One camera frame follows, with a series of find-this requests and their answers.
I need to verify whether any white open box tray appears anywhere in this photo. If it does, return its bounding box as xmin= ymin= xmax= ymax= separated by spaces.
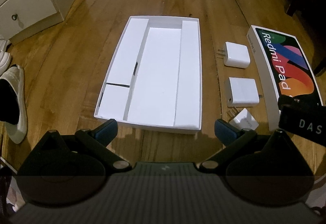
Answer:
xmin=94 ymin=16 xmax=202 ymax=134

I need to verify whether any white sneaker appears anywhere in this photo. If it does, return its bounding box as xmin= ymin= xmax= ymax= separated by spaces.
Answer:
xmin=0 ymin=36 xmax=12 ymax=75

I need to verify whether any small white charger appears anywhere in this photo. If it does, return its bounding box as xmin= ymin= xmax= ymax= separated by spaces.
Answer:
xmin=228 ymin=107 xmax=259 ymax=130

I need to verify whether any Redmi Pad box lid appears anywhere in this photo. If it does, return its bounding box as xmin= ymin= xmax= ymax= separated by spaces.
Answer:
xmin=247 ymin=25 xmax=323 ymax=131

